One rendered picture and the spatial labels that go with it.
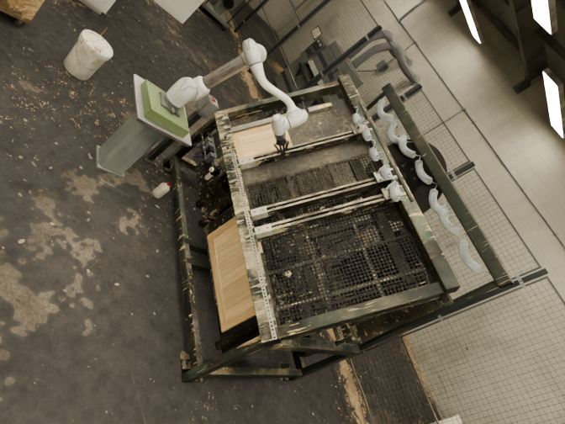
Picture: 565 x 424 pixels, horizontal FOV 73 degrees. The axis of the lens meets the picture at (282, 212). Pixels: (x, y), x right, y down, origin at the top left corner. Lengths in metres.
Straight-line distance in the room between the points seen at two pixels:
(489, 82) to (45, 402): 8.22
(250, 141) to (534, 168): 5.47
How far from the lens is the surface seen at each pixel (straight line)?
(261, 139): 3.49
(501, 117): 8.28
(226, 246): 3.34
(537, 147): 7.92
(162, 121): 3.09
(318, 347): 3.16
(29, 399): 2.61
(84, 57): 4.13
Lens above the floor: 2.34
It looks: 25 degrees down
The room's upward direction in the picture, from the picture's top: 57 degrees clockwise
